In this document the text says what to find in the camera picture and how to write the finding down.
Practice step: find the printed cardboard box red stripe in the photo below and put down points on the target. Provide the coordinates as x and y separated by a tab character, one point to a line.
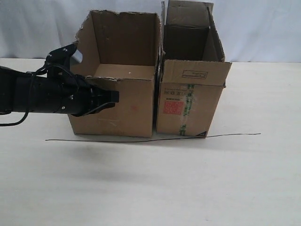
192	70

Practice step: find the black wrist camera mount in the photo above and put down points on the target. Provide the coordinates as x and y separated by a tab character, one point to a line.
66	56

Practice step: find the thin dark line marker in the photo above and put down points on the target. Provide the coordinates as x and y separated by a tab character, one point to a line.
151	139

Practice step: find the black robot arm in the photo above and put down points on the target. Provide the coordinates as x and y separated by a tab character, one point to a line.
21	91

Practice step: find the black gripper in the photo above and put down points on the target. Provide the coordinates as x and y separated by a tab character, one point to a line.
75	98

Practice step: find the plain cardboard box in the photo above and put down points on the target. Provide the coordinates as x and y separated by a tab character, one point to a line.
120	52

